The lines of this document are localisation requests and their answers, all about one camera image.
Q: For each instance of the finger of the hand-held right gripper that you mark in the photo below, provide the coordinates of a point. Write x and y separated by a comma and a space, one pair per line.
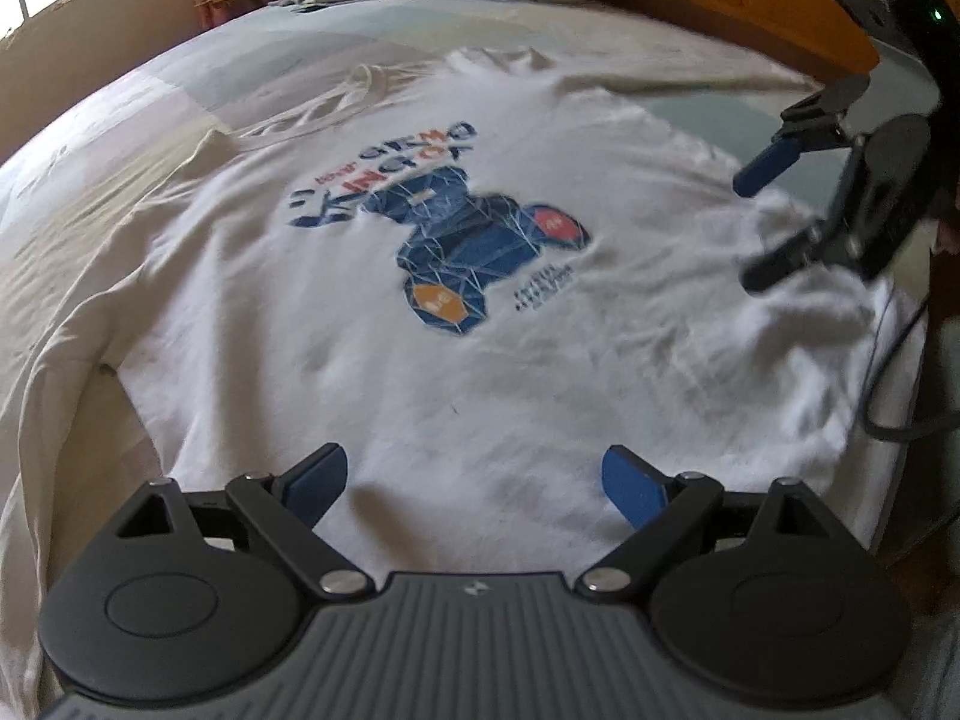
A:
765, 165
787, 255

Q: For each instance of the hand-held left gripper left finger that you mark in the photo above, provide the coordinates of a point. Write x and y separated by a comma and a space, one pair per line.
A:
319, 476

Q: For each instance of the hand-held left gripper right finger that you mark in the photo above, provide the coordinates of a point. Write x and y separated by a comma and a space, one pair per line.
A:
630, 484

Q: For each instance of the white printed t-shirt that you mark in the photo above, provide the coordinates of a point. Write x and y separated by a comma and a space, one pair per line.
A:
450, 352

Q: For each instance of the pastel patchwork bed sheet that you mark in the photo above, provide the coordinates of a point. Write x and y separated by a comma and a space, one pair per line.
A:
112, 112

